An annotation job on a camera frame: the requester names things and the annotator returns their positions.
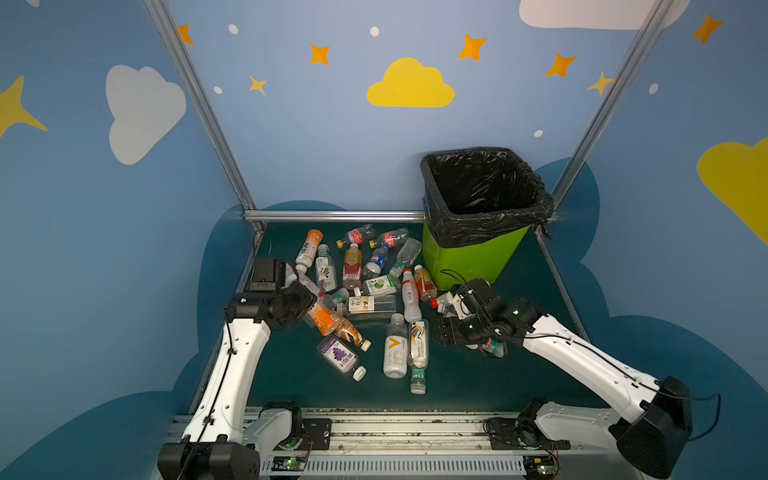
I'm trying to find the red white label clear bottle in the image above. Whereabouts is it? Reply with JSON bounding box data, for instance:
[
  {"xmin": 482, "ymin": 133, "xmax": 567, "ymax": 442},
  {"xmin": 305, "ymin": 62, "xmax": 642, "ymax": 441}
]
[{"xmin": 466, "ymin": 338, "xmax": 508, "ymax": 359}]

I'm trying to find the bird label green cap bottle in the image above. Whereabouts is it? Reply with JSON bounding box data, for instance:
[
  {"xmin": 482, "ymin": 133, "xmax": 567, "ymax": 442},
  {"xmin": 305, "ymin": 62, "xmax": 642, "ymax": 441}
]
[{"xmin": 409, "ymin": 320, "xmax": 429, "ymax": 395}]

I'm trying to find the white slim bottle red cap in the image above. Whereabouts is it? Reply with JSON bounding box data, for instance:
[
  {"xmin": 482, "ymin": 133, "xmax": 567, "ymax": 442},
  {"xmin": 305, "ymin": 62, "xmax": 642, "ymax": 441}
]
[{"xmin": 401, "ymin": 269, "xmax": 422, "ymax": 323}]

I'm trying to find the white yellow V bottle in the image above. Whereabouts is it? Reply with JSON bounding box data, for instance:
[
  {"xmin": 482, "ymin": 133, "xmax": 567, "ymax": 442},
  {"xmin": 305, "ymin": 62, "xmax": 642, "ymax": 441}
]
[{"xmin": 383, "ymin": 313, "xmax": 408, "ymax": 379}]

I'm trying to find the orange milk tea bottle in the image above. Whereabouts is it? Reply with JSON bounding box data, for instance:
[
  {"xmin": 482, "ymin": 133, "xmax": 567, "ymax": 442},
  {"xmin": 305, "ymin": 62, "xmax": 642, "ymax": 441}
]
[{"xmin": 307, "ymin": 293, "xmax": 345, "ymax": 336}]

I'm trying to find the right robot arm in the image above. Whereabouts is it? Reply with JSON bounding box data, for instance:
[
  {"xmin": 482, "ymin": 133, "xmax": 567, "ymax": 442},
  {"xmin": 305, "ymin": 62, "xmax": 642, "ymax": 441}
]
[{"xmin": 431, "ymin": 279, "xmax": 693, "ymax": 479}]

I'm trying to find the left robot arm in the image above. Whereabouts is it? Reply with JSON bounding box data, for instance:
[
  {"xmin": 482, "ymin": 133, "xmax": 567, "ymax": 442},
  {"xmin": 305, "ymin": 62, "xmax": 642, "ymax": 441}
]
[{"xmin": 157, "ymin": 283, "xmax": 317, "ymax": 479}]

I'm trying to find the green trash bin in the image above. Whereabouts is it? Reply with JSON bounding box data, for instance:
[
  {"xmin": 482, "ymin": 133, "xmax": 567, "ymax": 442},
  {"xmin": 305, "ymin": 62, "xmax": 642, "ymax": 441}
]
[{"xmin": 422, "ymin": 225, "xmax": 529, "ymax": 290}]

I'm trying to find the black bin liner bag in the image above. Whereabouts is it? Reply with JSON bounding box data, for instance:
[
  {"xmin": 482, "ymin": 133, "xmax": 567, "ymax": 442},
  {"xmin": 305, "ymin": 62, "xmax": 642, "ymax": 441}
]
[{"xmin": 420, "ymin": 147, "xmax": 554, "ymax": 248}]

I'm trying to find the white bottle red cap lying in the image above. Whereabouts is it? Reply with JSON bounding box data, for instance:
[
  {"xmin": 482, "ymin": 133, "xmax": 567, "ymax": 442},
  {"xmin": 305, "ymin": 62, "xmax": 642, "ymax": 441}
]
[{"xmin": 430, "ymin": 291, "xmax": 453, "ymax": 312}]

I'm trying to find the orange tea bottle white cap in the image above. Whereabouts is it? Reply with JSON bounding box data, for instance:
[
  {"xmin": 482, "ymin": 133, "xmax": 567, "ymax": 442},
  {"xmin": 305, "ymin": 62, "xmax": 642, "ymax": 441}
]
[{"xmin": 413, "ymin": 265, "xmax": 437, "ymax": 303}]

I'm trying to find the brown milk tea bottle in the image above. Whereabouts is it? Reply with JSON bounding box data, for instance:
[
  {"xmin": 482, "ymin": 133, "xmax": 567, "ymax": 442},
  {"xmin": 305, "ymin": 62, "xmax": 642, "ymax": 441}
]
[{"xmin": 334, "ymin": 320, "xmax": 371, "ymax": 352}]

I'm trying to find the purple grape juice bottle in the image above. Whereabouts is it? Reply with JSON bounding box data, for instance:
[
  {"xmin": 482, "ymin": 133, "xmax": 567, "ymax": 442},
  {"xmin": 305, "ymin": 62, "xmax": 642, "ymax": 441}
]
[{"xmin": 317, "ymin": 335, "xmax": 367, "ymax": 382}]

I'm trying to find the osmanthus oolong square bottle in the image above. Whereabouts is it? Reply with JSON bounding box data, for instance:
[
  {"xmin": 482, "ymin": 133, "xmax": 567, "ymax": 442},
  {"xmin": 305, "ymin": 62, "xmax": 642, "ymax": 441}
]
[{"xmin": 346, "ymin": 295, "xmax": 397, "ymax": 322}]

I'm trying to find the dark red juice bottle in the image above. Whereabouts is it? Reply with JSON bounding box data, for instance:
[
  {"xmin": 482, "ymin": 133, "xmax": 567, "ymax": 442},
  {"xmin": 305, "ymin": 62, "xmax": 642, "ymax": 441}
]
[{"xmin": 342, "ymin": 243, "xmax": 362, "ymax": 291}]

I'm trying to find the lime label square bottle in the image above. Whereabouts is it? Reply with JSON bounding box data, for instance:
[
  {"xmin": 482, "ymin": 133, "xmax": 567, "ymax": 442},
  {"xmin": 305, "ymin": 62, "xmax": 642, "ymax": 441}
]
[{"xmin": 362, "ymin": 274, "xmax": 401, "ymax": 297}]

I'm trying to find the blue label bottle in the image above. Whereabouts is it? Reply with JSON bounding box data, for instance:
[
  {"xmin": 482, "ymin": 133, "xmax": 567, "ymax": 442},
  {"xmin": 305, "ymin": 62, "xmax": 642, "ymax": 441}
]
[{"xmin": 362, "ymin": 244, "xmax": 390, "ymax": 280}]

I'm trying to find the clear bottle yellow cap red label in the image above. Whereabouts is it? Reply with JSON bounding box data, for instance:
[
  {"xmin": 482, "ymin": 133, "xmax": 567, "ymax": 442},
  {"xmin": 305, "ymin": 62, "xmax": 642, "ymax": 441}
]
[{"xmin": 336, "ymin": 223, "xmax": 376, "ymax": 249}]

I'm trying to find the aluminium frame back bar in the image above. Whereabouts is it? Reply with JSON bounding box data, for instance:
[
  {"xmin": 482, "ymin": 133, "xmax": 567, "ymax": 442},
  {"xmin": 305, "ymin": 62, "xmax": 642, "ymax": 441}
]
[{"xmin": 244, "ymin": 210, "xmax": 425, "ymax": 223}]

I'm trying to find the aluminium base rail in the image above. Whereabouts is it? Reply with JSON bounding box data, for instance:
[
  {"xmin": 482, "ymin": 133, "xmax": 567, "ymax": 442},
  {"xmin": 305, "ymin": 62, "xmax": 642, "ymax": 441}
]
[{"xmin": 157, "ymin": 403, "xmax": 672, "ymax": 479}]

